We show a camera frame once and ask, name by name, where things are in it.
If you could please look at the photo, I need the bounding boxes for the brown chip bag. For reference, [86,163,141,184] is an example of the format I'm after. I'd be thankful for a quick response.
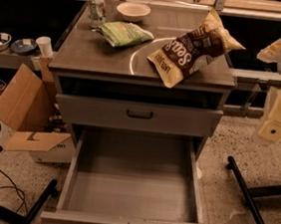
[147,9,244,88]

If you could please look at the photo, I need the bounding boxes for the grey drawer cabinet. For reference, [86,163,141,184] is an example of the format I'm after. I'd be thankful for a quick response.
[40,0,245,161]

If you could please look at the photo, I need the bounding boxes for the open middle drawer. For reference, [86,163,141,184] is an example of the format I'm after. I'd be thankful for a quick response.
[41,128,204,224]

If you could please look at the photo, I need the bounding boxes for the green chip bag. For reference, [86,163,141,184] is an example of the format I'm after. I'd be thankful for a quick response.
[96,21,154,48]

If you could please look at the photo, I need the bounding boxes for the closed top drawer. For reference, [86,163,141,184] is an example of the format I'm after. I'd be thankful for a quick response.
[57,94,222,137]

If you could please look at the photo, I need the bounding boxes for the black stand leg right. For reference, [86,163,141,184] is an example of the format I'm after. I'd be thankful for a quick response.
[227,155,281,224]

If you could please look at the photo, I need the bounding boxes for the black stand leg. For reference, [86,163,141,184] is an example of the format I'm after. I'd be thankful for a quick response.
[227,155,281,224]
[0,179,58,224]

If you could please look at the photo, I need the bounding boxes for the clear plastic water bottle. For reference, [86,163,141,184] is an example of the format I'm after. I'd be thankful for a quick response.
[88,0,107,28]

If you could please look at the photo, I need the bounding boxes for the white paper cup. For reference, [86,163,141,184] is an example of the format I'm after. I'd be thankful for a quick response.
[36,36,54,58]

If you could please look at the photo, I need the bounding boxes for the open cardboard box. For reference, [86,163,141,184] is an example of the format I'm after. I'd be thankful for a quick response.
[0,58,75,163]

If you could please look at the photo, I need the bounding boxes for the black stand leg left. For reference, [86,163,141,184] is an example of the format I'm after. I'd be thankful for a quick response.
[0,179,58,224]

